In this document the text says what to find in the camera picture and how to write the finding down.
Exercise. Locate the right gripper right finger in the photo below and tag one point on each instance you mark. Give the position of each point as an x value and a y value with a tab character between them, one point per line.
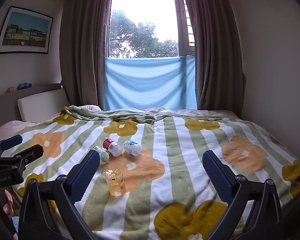
236	190

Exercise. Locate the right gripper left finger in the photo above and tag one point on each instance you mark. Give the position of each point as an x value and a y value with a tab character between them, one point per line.
36	220

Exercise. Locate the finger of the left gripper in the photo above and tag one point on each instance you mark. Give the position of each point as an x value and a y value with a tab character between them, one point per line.
11	142
27	156

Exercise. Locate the transparent yellow plastic cup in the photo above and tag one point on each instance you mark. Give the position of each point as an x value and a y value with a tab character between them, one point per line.
115	181

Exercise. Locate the pink pillow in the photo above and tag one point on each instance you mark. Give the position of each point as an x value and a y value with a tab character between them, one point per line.
9	129

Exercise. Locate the grey headboard shelf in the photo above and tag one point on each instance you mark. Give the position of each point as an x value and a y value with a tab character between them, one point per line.
9	110

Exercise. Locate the white headboard cushion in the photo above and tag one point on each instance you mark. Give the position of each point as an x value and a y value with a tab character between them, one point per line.
39	107

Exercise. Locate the small orange toy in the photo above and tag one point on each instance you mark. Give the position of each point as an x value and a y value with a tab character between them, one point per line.
10	89

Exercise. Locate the blue toy car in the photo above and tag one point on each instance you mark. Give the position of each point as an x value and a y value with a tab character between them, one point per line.
24	86

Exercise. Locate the green label white bottle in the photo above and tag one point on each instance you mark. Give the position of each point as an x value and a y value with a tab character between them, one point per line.
104	155

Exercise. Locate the red label white bottle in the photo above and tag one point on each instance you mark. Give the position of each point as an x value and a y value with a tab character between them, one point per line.
114	148

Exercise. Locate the blue label white bottle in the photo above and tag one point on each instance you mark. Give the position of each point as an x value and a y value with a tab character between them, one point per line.
131	147

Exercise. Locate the floral striped blanket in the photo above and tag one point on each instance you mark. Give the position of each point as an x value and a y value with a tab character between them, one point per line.
168	193

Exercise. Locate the framed houses picture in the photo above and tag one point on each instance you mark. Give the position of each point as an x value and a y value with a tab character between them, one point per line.
25	31

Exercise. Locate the right brown curtain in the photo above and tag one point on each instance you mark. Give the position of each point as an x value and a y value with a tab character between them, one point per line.
219	74

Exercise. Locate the brown curtain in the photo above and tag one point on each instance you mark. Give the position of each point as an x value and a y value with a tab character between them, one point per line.
82	50
219	74

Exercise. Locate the left brown curtain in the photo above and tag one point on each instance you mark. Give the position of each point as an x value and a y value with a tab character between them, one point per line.
82	50

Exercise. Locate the light blue hanging cloth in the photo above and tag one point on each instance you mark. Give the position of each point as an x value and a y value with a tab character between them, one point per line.
167	82

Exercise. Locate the window frame with shutter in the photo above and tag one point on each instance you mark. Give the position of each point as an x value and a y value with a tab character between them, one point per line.
150	29

